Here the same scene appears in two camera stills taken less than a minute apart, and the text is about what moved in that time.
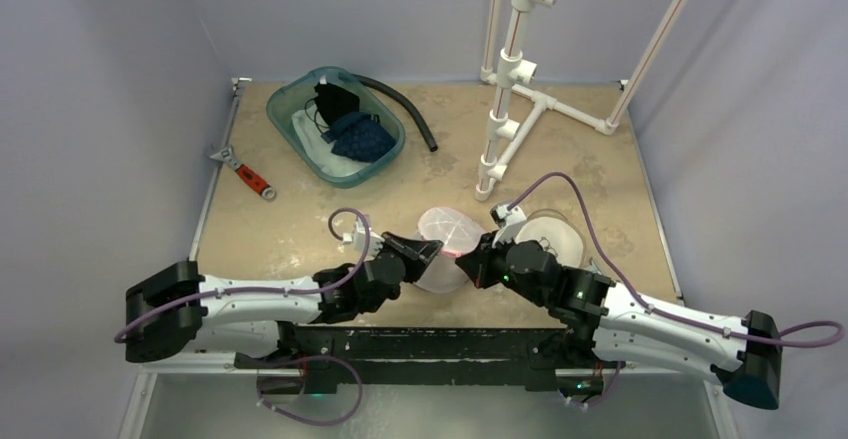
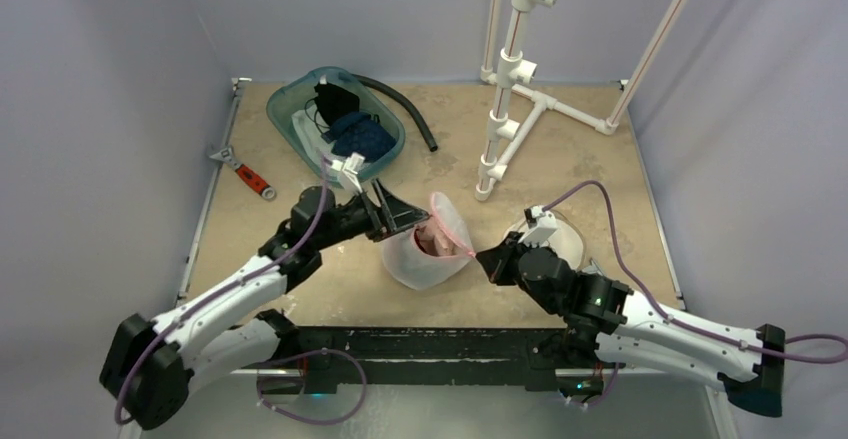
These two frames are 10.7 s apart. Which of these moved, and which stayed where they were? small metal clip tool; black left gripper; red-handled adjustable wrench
Moved: black left gripper
Stayed: red-handled adjustable wrench; small metal clip tool
